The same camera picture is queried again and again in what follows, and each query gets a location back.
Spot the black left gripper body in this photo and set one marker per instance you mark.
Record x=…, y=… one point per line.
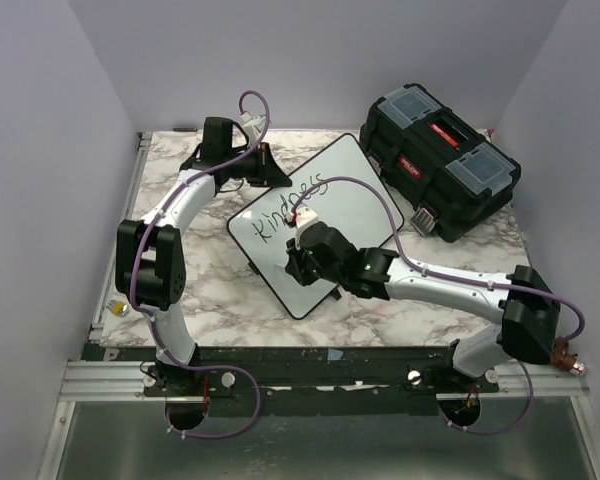
x=252, y=168

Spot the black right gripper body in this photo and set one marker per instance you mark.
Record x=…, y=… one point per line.
x=305, y=269

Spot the white framed whiteboard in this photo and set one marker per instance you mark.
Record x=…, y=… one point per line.
x=340, y=184

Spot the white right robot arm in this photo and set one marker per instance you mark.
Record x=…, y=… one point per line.
x=520, y=308

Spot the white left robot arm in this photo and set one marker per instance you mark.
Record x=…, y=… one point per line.
x=150, y=269

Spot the black red toolbox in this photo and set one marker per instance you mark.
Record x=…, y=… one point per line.
x=452, y=176

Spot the yellow small object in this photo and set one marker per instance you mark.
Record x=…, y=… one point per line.
x=117, y=308

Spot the copper pipe fitting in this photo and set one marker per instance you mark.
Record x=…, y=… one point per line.
x=563, y=360

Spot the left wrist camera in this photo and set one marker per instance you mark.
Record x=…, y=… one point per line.
x=253, y=126

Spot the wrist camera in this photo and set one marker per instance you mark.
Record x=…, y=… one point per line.
x=302, y=219
x=253, y=126

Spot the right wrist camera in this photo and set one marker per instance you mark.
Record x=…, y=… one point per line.
x=302, y=219

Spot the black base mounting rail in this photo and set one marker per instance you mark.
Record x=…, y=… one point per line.
x=291, y=381

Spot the aluminium frame rail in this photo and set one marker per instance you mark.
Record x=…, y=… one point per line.
x=92, y=344

